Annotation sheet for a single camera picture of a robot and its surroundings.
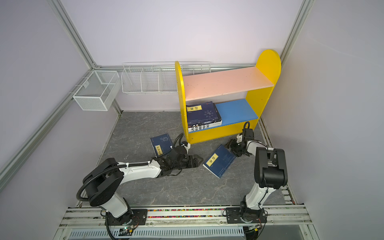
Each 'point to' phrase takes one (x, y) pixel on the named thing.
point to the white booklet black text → (196, 127)
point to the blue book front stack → (198, 121)
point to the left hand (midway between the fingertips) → (198, 162)
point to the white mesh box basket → (98, 90)
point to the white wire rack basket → (156, 77)
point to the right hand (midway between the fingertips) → (228, 148)
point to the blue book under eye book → (161, 144)
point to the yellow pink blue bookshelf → (240, 95)
